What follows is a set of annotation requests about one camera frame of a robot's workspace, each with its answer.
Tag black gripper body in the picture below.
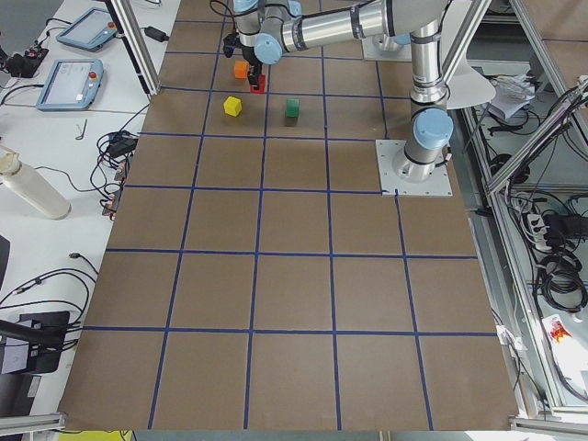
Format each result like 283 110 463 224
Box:
243 46 263 69

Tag red wooden block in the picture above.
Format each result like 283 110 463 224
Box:
250 74 266 95

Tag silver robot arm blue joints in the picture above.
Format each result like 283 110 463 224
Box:
223 1 454 165

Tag orange wooden block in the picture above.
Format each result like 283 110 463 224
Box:
233 60 250 80

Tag yellow wooden block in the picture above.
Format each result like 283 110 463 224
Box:
223 96 243 118

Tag green wooden block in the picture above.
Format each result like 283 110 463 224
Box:
285 98 300 119

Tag black power adapter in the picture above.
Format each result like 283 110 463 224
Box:
143 26 169 42

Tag teach pendant with red button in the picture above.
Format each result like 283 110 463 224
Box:
36 59 104 111

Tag metal hex key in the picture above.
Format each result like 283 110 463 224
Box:
75 119 87 141

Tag white plastic chair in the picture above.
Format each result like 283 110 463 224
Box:
447 55 495 110

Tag white drink bottle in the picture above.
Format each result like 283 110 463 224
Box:
1 146 71 220

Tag white power strip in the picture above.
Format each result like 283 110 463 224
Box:
523 212 551 253

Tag aluminium frame post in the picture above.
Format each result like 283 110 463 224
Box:
105 0 161 96

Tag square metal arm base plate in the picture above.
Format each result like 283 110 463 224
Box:
376 140 453 198

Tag black cable coil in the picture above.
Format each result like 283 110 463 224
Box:
535 250 585 313

